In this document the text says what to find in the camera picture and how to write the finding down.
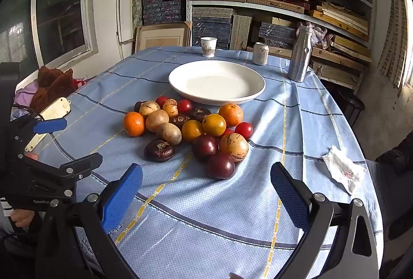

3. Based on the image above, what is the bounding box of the crumpled white tissue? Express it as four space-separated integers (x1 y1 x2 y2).
322 145 368 196

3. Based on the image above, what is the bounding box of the black round stool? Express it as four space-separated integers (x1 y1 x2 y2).
336 88 366 126

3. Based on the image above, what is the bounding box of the person's left hand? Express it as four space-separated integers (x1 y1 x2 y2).
10 153 39 228

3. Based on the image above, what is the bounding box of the white drink can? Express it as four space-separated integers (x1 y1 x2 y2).
252 42 269 66

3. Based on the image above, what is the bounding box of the smooth yellow-orange fruit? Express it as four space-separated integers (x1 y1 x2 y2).
181 120 204 142
202 114 227 138

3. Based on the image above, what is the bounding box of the dark brown mangosteen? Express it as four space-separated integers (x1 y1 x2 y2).
188 107 212 123
171 114 191 129
144 139 176 163

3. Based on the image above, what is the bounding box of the blue checked tablecloth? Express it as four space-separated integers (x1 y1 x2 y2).
32 46 384 279

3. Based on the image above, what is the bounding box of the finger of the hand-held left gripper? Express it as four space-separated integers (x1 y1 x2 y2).
24 153 103 200
14 118 68 150

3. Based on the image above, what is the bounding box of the large spotted orange fruit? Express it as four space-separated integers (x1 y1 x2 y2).
219 133 249 162

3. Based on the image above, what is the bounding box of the white framed window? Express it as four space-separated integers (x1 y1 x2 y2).
0 0 99 81

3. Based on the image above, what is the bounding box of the grey seat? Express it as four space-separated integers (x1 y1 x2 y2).
366 159 413 241

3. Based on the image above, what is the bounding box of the silver metal bottle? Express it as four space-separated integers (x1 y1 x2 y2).
288 25 313 83

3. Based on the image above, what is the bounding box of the pink white cloth bundle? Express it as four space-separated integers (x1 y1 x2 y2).
296 22 334 50

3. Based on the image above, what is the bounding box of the white oval plate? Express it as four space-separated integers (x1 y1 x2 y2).
168 60 266 106

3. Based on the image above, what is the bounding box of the green marbled panel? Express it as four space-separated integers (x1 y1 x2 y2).
131 0 143 42

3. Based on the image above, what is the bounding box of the wooden picture frame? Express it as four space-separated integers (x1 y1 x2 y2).
135 22 193 53

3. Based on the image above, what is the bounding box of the white leaning board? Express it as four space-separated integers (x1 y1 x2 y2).
116 0 134 61

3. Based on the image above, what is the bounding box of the spotted tan round fruit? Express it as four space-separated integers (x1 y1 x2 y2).
162 99 179 118
139 101 161 117

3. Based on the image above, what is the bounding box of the cream power strip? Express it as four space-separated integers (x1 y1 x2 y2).
25 97 72 152

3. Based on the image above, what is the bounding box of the white printed paper cup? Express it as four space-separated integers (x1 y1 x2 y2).
200 37 217 58

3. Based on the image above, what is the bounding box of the brown fuzzy cloth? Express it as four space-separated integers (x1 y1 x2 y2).
30 65 77 113

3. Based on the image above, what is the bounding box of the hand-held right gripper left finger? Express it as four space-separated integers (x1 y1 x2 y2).
35 164 143 279

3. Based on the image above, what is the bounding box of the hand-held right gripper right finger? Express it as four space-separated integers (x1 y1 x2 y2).
270 162 379 279

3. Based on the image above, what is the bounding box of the purple cloth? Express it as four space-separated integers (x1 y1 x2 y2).
13 82 41 105

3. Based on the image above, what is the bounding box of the orange tangerine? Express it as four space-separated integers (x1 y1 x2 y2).
123 111 145 138
219 103 243 127

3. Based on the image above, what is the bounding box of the bright small window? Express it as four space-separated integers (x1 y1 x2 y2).
400 0 413 92

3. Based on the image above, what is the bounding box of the bamboo blind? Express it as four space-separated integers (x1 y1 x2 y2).
377 0 409 89

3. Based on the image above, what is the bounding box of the person's left forearm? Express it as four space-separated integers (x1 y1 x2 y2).
0 197 15 228

